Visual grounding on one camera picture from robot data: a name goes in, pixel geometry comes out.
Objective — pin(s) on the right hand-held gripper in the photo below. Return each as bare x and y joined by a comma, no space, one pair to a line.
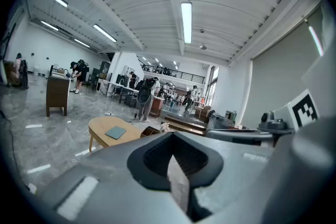
286,120

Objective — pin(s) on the oval wooden table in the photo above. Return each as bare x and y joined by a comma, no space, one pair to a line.
105,123

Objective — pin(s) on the white workbench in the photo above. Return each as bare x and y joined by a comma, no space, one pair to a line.
126,90

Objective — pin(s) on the ceiling tube lights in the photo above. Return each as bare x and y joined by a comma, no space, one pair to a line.
186,21

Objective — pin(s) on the small brown cabinet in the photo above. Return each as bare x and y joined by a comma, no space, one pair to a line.
157,107

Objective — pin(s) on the dark wooden cabinet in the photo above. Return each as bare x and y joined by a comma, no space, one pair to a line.
56,94

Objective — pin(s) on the wooden stage platform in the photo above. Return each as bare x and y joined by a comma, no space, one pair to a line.
183,126

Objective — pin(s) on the black mezzanine railing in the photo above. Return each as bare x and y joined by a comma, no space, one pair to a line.
183,76

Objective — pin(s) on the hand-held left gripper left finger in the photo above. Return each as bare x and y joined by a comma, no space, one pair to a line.
110,178

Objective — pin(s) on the cardboard box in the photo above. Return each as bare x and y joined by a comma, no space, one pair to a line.
203,112

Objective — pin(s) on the plastic wrapped dark panel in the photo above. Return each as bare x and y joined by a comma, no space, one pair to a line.
218,122

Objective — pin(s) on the brown wooden organizer box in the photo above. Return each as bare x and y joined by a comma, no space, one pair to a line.
148,132

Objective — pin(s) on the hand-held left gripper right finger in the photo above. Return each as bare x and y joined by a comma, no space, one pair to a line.
236,170

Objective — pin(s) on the tall window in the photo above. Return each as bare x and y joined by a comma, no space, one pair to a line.
212,86

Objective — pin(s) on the white power strip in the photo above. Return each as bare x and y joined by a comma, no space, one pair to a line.
108,113

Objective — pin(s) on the grey notebook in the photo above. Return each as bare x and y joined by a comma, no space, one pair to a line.
115,132

